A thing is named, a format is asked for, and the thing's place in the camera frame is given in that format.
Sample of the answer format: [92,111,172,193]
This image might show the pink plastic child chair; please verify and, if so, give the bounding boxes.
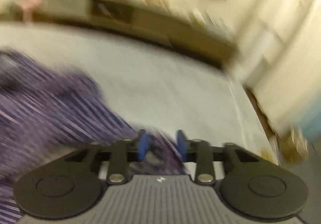
[16,0,44,23]

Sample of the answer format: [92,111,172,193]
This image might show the long grey tv cabinet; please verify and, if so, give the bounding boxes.
[39,0,237,66]

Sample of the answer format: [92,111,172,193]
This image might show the white air conditioner tower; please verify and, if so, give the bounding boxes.
[230,0,314,122]

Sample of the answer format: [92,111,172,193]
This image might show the navy plaid shirt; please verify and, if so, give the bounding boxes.
[1,50,198,223]

